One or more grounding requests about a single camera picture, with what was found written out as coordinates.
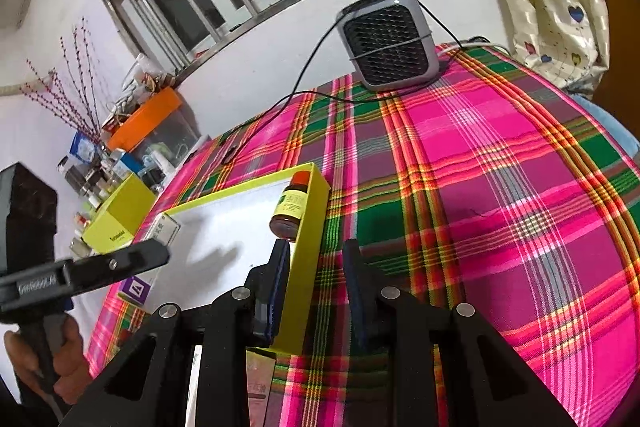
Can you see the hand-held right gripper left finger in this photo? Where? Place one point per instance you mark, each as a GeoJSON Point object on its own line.
{"type": "Point", "coordinates": [278, 292]}

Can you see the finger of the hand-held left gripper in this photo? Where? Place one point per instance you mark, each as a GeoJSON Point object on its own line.
{"type": "Point", "coordinates": [125, 259]}

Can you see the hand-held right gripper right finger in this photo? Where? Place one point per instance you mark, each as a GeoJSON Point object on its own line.
{"type": "Point", "coordinates": [354, 292]}

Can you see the white box purple end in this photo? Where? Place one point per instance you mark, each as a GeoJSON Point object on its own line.
{"type": "Point", "coordinates": [165, 231]}

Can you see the brown bottle orange cap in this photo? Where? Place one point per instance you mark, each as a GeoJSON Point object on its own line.
{"type": "Point", "coordinates": [290, 207]}

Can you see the yellow-green shallow tray box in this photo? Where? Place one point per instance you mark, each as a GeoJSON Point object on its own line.
{"type": "Point", "coordinates": [215, 227]}

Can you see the person's left hand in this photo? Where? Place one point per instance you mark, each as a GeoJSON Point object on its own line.
{"type": "Point", "coordinates": [75, 367]}

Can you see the yellow-green cardboard box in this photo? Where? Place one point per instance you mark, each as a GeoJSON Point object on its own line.
{"type": "Point", "coordinates": [120, 217]}

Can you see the cluster of small jars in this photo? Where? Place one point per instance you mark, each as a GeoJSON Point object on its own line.
{"type": "Point", "coordinates": [95, 187]}

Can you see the blue white packet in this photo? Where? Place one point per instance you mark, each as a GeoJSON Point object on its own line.
{"type": "Point", "coordinates": [82, 151]}

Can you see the red bud branches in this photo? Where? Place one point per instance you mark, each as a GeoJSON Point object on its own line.
{"type": "Point", "coordinates": [75, 97]}

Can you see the clear storage box orange lid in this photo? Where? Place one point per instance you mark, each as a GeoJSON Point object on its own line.
{"type": "Point", "coordinates": [150, 117]}

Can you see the pink plaid tablecloth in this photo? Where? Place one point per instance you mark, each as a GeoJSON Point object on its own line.
{"type": "Point", "coordinates": [475, 182]}

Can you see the clutter pile on lid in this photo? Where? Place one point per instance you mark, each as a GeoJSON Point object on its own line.
{"type": "Point", "coordinates": [137, 87]}

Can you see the grey space heater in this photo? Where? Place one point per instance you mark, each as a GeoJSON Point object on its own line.
{"type": "Point", "coordinates": [387, 47]}

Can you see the light blue cloth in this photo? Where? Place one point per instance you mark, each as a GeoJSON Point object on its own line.
{"type": "Point", "coordinates": [610, 127]}

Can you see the white wall pipe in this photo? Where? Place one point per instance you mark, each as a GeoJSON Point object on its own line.
{"type": "Point", "coordinates": [25, 87]}

